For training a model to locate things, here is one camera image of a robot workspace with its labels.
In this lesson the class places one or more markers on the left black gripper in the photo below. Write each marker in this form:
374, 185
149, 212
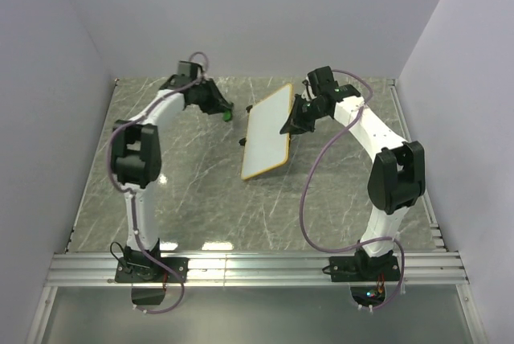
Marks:
218, 104

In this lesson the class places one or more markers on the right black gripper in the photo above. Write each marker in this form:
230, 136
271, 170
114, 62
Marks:
295, 123

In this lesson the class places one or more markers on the green whiteboard eraser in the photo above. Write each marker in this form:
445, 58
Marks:
227, 116

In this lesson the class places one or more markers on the orange framed whiteboard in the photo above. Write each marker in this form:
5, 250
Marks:
265, 147

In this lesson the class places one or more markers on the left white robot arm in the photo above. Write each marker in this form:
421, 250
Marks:
134, 163

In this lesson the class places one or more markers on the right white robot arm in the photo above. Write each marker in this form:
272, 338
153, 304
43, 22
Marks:
397, 177

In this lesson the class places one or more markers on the black whiteboard stand feet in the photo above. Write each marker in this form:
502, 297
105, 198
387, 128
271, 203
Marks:
243, 140

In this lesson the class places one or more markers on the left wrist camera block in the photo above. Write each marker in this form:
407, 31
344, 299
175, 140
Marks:
189, 70

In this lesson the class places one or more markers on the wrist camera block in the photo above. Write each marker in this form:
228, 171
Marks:
320, 80
189, 70

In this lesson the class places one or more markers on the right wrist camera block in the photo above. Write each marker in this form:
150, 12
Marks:
320, 80

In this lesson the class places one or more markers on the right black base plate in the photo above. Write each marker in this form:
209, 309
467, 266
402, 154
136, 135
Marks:
357, 269

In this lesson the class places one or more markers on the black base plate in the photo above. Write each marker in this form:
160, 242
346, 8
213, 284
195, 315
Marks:
357, 269
131, 273

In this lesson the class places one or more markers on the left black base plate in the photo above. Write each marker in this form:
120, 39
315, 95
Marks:
131, 273

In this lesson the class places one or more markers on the aluminium mounting rail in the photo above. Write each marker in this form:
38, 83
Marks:
232, 269

